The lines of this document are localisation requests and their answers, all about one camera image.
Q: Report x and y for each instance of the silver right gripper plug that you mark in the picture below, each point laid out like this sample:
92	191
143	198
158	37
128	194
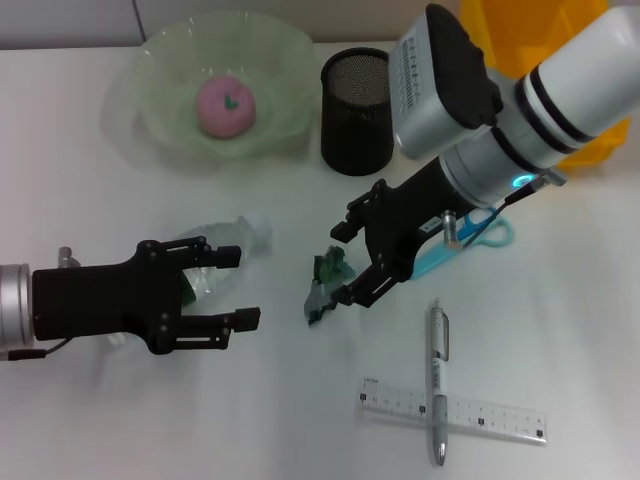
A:
451	227

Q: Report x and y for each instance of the pink toy peach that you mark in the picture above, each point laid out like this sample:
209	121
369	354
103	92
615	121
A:
220	115

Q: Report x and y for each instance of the yellow plastic bin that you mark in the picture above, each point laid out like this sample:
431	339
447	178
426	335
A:
550	20

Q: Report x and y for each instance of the black mesh pen holder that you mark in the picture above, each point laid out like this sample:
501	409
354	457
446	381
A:
350	140

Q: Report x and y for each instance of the blue scissors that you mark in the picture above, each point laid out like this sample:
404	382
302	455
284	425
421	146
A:
500	235

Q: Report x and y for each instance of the transparent plastic ruler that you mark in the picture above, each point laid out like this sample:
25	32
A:
500	420

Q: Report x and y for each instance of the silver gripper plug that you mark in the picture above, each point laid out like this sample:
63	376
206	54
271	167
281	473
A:
451	227
66	257

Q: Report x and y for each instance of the clear green-label water bottle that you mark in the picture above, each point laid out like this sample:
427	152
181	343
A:
252	234

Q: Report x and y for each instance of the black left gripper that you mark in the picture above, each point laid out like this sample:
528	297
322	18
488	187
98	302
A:
100	300

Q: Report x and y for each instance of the green plastic wrapper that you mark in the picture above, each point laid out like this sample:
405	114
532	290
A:
330	270

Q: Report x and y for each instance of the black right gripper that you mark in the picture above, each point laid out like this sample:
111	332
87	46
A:
415	215

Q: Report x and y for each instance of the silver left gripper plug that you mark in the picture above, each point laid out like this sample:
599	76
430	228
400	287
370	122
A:
66	257

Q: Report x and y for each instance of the translucent green fruit bowl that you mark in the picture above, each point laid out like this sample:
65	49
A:
165	65

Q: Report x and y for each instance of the silver pen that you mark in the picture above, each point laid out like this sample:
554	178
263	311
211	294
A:
436	380

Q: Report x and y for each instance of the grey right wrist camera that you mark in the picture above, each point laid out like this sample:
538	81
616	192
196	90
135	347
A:
430	100

